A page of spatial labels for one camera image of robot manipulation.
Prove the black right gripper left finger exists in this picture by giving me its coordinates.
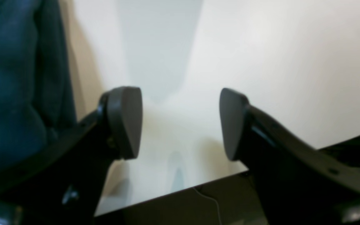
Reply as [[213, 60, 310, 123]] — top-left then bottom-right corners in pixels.
[[0, 86, 143, 225]]

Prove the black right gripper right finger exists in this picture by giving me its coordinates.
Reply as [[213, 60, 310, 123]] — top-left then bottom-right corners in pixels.
[[219, 88, 360, 225]]

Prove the dark navy t-shirt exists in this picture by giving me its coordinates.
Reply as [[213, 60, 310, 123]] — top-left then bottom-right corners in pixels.
[[0, 0, 76, 171]]

